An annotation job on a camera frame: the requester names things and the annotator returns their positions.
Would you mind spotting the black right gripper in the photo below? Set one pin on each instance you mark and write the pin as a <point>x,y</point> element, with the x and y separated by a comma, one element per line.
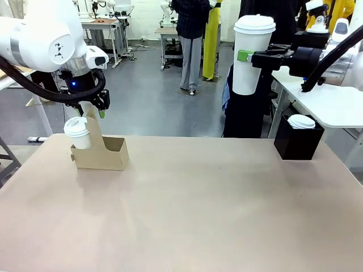
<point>306,61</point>

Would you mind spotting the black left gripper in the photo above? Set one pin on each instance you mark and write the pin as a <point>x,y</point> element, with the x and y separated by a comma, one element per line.
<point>78,85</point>

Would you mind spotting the tall white lidded cup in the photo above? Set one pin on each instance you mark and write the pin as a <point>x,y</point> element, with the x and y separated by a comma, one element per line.
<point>251,37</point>

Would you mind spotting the brown cardboard cup carrier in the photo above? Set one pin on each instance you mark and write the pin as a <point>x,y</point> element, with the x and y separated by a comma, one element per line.
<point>105,158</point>

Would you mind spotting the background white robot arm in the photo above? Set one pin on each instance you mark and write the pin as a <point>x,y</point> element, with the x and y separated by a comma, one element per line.
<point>319,20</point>

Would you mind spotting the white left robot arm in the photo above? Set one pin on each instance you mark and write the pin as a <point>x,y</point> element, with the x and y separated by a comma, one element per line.
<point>34,37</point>

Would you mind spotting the small white lidded cup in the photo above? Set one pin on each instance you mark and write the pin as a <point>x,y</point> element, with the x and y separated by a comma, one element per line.
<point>78,133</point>

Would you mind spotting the blue jacket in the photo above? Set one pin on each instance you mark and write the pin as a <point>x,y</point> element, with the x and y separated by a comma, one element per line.
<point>227,93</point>

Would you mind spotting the yellow apron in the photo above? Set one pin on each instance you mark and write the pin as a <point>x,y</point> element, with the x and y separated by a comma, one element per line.
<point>211,42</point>

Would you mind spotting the person in black hoodie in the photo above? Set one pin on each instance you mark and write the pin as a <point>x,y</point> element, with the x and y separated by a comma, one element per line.
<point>241,119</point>

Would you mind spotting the background desk with brown mat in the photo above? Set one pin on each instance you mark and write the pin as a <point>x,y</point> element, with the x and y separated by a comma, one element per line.
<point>99,25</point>

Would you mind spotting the large white table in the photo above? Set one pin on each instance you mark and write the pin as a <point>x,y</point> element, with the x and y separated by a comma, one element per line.
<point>334,105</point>

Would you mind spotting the person in yellow coat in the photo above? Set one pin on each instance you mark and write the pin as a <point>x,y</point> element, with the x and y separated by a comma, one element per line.
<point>340,11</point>

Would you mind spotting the person in dark plaid shirt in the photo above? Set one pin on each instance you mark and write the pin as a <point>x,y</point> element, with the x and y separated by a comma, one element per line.
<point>191,42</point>

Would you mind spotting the black square box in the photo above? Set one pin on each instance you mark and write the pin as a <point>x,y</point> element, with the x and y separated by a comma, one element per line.
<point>297,144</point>

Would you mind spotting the background small white desk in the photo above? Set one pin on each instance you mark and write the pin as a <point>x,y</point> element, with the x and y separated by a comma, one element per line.
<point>168,34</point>

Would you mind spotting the black metal frame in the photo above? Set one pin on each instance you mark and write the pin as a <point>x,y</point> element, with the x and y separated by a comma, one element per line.
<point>8,161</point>

